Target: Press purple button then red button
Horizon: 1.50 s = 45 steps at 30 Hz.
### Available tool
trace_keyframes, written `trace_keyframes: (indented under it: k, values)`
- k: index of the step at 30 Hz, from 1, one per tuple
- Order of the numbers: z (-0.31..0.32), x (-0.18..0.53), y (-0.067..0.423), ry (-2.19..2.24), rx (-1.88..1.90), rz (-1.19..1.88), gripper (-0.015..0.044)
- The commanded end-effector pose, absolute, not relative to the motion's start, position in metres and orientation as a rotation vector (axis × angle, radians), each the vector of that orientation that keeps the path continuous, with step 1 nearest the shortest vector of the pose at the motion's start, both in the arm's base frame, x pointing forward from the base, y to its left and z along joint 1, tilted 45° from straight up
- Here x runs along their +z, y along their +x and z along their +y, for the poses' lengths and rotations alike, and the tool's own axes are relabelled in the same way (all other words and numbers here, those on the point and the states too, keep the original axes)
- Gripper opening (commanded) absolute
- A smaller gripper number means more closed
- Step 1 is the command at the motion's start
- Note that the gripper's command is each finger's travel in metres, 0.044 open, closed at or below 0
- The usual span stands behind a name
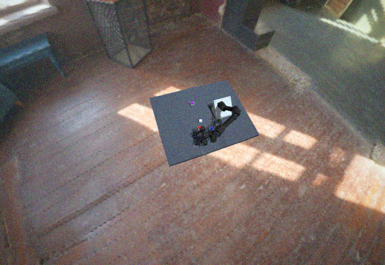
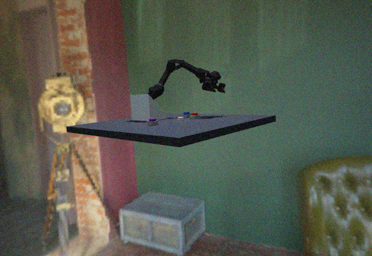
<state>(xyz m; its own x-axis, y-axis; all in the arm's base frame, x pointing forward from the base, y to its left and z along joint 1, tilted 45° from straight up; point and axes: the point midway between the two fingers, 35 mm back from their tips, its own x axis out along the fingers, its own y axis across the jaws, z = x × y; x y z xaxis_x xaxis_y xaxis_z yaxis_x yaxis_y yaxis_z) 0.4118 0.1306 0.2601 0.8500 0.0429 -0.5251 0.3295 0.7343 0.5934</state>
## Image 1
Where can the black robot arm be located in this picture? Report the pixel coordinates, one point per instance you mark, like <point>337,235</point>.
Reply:
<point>221,128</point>

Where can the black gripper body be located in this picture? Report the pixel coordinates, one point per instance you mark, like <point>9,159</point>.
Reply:
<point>205,142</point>

